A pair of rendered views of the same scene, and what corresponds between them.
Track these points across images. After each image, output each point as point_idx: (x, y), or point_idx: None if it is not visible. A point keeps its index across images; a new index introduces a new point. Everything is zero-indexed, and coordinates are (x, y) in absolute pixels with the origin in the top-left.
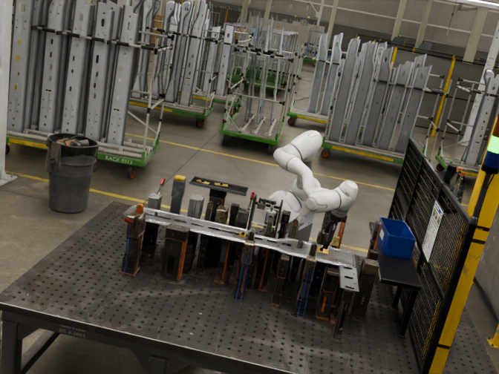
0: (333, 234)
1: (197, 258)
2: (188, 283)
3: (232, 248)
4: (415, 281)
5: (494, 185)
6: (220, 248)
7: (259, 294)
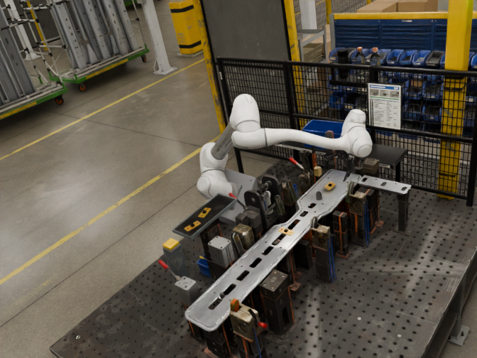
0: (353, 163)
1: None
2: (293, 313)
3: None
4: (397, 149)
5: (468, 37)
6: None
7: None
